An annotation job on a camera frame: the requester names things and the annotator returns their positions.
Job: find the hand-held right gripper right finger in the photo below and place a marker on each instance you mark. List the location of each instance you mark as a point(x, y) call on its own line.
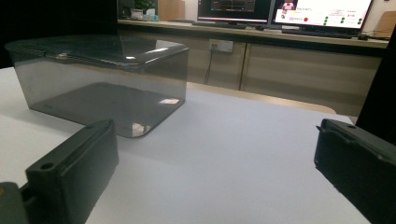
point(358, 161)

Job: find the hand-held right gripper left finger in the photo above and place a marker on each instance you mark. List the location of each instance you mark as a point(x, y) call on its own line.
point(77, 168)

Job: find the transparent grey lidded plastic box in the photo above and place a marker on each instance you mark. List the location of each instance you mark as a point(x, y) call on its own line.
point(102, 93)

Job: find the dark stand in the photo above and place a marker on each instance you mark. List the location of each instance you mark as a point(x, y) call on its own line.
point(381, 93)

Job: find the long wooden counter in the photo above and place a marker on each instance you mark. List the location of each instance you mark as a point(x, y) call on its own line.
point(295, 71)

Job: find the black computer mouse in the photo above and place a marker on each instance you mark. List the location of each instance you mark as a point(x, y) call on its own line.
point(363, 37)

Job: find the black keyboard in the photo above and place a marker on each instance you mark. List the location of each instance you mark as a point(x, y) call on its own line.
point(317, 32)
point(218, 24)

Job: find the brown cardboard sheet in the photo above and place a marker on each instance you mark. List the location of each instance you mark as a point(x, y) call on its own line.
point(386, 25)

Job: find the black curtain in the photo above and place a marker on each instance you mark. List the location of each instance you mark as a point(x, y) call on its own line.
point(56, 18)

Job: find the white-screen computer monitor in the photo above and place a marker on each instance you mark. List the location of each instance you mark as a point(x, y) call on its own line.
point(323, 12)

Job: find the light blue tissue box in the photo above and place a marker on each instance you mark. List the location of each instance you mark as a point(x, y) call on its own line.
point(151, 16)

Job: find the green potted plant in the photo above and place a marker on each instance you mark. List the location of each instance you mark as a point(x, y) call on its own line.
point(144, 3)

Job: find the brown cardboard box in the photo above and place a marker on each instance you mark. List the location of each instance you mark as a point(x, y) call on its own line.
point(171, 10)

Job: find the dark-screen computer monitor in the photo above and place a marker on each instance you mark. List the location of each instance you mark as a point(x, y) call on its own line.
point(233, 9)

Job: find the white wall socket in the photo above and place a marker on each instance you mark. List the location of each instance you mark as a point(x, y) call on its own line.
point(221, 45)

